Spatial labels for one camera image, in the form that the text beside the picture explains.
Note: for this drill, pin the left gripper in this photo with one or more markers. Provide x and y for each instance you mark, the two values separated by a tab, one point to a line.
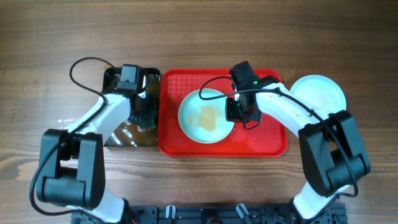
150	111

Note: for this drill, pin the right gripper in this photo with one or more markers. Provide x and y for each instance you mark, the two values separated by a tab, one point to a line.
231	116

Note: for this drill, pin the white plate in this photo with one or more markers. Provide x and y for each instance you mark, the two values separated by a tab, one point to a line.
321	92
202	116

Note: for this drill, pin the green and yellow sponge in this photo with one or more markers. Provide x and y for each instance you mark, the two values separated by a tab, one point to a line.
148	123

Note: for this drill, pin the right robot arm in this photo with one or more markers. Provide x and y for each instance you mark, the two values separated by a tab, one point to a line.
314	109

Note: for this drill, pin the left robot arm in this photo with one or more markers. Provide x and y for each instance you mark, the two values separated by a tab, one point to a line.
70	177

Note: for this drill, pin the black water tray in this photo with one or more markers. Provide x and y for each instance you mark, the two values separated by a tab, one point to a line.
129	134

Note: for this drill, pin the red plastic serving tray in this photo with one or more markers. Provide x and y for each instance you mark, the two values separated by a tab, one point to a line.
269	139

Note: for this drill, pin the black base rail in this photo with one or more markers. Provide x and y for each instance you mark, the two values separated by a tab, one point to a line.
265	214

